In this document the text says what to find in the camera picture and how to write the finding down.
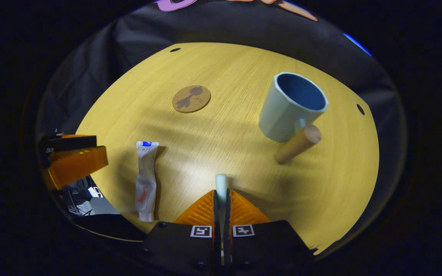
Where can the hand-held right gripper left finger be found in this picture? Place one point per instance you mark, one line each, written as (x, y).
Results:
(178, 245)

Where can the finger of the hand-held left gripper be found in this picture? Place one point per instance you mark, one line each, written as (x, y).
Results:
(71, 143)
(75, 166)

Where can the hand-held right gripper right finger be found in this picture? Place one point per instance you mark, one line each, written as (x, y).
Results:
(267, 245)

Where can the white toothpaste tube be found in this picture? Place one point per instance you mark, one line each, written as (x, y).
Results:
(146, 180)

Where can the pale green toothbrush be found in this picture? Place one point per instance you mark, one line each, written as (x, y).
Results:
(221, 184)

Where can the round brown coaster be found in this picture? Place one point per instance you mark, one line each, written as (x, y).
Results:
(191, 99)

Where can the black backdrop cloth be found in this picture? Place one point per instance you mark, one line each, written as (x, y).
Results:
(244, 30)

